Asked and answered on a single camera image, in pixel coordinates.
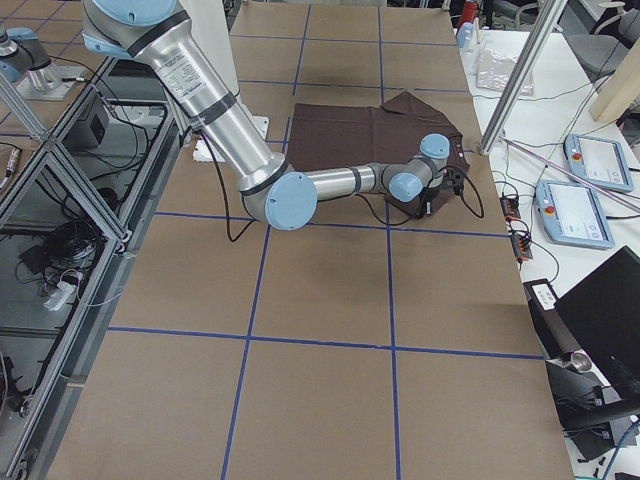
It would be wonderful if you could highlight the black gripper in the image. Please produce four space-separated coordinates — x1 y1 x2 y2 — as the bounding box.
441 166 466 192

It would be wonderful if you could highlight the dark brown t-shirt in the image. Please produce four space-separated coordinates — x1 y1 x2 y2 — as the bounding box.
286 92 469 218

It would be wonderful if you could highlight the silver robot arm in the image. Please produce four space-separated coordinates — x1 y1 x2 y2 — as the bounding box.
82 1 459 231

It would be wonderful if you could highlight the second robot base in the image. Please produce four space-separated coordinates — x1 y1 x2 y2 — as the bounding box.
1 25 72 101

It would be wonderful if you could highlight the orange terminal board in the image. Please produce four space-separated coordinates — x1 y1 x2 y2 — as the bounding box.
500 195 521 222

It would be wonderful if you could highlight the silver foil bag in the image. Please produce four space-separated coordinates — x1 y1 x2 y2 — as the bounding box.
476 49 518 92

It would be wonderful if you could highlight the lower teach pendant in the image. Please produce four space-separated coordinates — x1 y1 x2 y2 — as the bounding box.
535 180 615 250

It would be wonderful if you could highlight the teach pendant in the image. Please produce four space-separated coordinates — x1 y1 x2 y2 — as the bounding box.
564 133 634 193
535 180 615 250

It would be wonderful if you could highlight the blue white bottle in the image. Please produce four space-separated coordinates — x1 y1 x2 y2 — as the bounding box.
456 22 475 49

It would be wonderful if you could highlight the upper teach pendant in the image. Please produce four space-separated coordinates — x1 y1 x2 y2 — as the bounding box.
564 133 634 193

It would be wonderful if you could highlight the wooden beam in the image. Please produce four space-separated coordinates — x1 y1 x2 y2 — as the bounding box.
590 0 640 124

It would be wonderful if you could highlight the black labelled box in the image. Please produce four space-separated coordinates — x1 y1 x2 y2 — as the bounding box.
523 279 565 358

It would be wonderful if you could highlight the black monitor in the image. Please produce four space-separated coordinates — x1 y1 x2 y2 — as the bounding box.
556 246 639 398

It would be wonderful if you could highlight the white power strip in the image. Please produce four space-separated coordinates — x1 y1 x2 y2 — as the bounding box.
43 280 77 312

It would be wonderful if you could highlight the aluminium frame post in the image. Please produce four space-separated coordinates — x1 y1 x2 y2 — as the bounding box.
480 0 567 155

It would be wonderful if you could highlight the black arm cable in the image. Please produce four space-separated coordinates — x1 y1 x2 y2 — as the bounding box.
197 129 266 244

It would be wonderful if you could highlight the black camera stand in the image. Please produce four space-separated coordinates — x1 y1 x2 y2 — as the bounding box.
546 362 639 460

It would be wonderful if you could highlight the aluminium frame rack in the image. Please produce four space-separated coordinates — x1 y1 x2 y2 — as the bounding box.
1 59 181 479

